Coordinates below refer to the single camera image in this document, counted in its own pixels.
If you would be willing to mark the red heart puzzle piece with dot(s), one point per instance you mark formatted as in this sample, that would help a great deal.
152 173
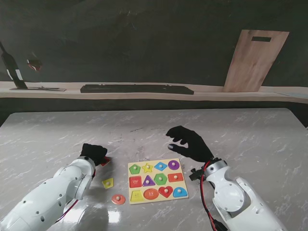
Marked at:
166 193

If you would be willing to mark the dark wine bottle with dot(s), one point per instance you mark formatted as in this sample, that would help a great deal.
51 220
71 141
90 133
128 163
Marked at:
12 67

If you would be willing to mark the yellow trapezoid puzzle piece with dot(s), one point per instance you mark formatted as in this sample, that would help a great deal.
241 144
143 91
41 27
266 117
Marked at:
108 183

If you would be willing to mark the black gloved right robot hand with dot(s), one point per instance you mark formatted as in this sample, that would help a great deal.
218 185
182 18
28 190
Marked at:
196 146

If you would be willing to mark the blue diamond puzzle piece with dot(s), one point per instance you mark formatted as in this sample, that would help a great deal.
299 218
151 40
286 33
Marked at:
163 166

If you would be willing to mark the green pentagon puzzle piece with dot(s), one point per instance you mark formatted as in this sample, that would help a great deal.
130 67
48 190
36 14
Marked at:
133 170

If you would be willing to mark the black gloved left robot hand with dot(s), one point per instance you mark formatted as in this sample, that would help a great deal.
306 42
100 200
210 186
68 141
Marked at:
93 152

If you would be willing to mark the orange oval puzzle piece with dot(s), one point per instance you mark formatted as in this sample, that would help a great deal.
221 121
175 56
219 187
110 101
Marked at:
118 199

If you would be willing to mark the blue semicircle puzzle piece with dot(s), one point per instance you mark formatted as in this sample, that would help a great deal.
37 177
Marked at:
180 193

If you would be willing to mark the wooden shape puzzle board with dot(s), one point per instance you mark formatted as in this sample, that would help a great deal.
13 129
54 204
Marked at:
137 196

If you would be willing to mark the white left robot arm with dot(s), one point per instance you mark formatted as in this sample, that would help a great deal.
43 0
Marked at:
55 192

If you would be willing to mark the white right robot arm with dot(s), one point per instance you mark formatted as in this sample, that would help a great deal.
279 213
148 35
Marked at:
235 199

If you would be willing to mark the orange rectangle puzzle piece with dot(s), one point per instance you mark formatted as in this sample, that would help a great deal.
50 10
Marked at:
179 178

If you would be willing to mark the green hexagon puzzle piece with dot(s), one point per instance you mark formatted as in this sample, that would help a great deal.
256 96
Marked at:
163 180

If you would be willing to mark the wooden cutting board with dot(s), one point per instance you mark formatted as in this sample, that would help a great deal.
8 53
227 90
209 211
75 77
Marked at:
255 62

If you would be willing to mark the red square puzzle piece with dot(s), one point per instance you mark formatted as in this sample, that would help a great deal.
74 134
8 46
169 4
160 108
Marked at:
107 161

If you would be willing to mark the long black tray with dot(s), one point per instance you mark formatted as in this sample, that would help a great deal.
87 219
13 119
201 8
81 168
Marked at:
137 89

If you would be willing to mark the wine glass with red wine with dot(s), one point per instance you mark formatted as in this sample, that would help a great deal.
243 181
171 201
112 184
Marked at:
34 64

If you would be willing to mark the light wooden shelf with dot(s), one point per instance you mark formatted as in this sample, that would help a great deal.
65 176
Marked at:
48 93

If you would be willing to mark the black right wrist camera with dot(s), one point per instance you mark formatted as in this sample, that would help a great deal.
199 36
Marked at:
196 175

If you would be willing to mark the purple circle puzzle piece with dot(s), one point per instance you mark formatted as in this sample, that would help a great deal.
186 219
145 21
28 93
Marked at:
174 166

